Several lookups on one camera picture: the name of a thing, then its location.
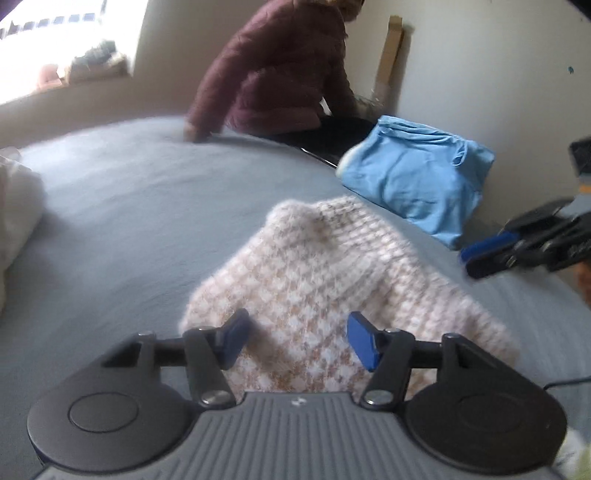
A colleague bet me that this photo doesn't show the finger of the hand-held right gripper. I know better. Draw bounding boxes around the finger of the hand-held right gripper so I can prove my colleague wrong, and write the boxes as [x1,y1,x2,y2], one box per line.
[461,198,575,265]
[467,253,525,279]

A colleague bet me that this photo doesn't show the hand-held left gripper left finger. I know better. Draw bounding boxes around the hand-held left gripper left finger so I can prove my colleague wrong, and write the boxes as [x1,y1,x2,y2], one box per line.
[98,308,253,411]

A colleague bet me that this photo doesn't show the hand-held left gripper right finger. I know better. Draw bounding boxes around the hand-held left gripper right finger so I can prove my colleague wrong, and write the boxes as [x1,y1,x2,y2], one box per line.
[346,311,502,411]

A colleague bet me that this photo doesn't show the houndstooth knit sweater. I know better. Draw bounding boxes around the houndstooth knit sweater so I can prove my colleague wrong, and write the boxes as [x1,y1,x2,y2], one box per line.
[178,195,522,402]

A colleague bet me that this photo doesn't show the dark bundled clothes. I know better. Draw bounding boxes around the dark bundled clothes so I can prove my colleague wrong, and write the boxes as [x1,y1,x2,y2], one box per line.
[74,41,118,65]

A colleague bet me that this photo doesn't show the light blue garment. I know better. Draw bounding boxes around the light blue garment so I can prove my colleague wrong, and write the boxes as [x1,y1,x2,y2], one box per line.
[336,115,496,251]

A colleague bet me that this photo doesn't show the grey bed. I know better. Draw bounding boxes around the grey bed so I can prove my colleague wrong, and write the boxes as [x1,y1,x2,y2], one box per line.
[0,115,591,480]

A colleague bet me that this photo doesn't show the tall leaning cardboard box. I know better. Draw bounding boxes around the tall leaning cardboard box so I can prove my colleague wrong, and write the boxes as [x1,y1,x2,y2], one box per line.
[372,15,406,100]

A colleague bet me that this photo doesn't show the white garment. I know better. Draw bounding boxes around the white garment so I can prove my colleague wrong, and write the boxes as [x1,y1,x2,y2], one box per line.
[0,148,49,305]

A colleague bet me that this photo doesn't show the pink round object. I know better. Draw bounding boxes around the pink round object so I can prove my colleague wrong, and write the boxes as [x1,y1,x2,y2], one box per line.
[36,64,63,89]

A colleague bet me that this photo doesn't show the bright window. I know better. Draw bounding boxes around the bright window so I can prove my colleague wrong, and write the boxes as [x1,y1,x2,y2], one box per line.
[0,0,148,104]

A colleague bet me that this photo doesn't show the thin black cable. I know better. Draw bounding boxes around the thin black cable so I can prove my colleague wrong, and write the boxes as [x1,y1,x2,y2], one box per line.
[542,376,591,391]

